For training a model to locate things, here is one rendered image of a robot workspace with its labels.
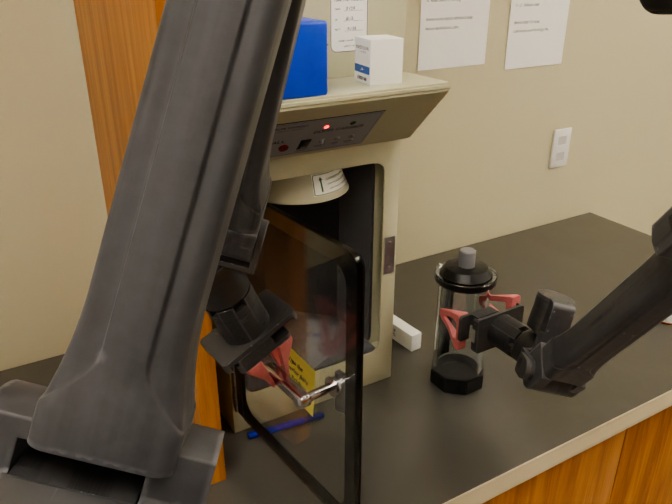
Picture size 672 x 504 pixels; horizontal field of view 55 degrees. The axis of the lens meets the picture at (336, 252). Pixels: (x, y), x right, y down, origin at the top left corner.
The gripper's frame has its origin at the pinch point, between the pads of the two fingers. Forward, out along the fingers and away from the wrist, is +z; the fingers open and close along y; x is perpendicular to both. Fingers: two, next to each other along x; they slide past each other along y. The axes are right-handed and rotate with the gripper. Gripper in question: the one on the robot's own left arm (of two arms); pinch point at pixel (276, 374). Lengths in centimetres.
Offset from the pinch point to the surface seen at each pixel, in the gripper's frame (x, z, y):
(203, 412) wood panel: -13.4, 9.7, 9.4
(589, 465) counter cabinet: 11, 60, -38
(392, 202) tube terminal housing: -19.1, 5.5, -35.1
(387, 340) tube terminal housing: -18.8, 30.3, -24.1
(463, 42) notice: -57, 11, -92
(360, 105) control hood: -9.9, -18.3, -30.0
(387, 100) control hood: -9.3, -16.9, -33.8
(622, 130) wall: -51, 66, -141
